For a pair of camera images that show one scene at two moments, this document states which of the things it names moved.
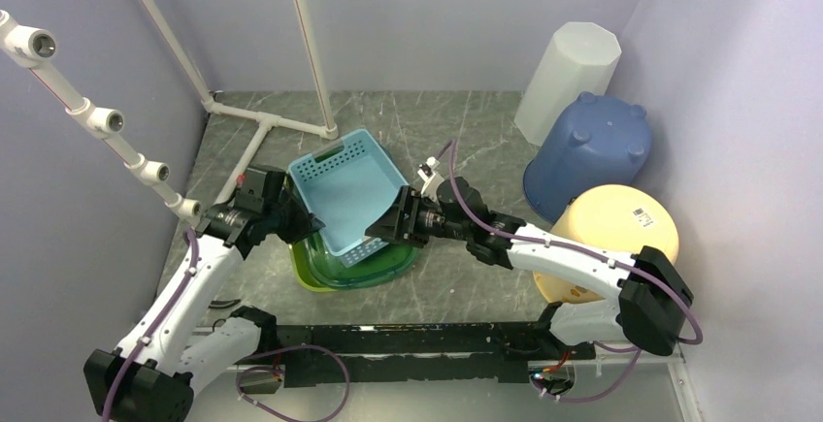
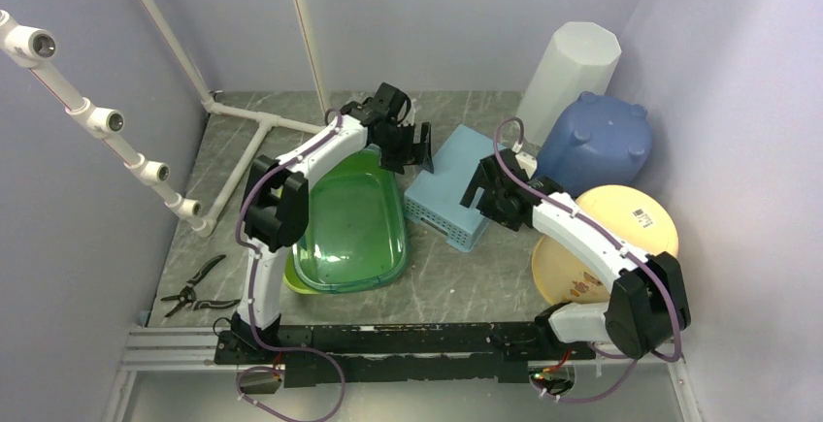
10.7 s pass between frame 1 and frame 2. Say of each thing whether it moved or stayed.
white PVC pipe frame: stayed
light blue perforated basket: moved
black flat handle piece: stayed
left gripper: moved
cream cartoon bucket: stayed
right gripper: moved
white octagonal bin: stayed
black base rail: stayed
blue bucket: stayed
